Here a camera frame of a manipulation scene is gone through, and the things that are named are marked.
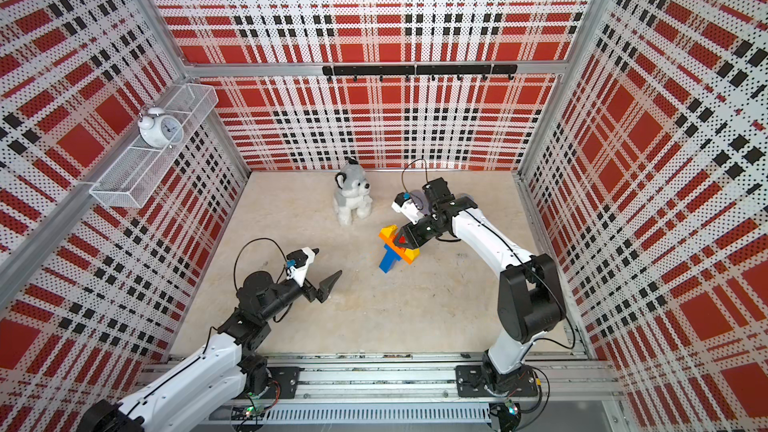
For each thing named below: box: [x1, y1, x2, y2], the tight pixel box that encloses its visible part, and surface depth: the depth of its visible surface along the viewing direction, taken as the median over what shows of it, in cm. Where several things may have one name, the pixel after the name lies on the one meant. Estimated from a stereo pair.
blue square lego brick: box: [378, 244, 402, 274], surface depth 87 cm
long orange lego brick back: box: [378, 232, 413, 265], surface depth 85 cm
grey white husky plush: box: [333, 156, 373, 226], surface depth 98 cm
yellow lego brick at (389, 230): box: [380, 224, 399, 238], surface depth 84 cm
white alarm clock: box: [138, 107, 184, 149], surface depth 73 cm
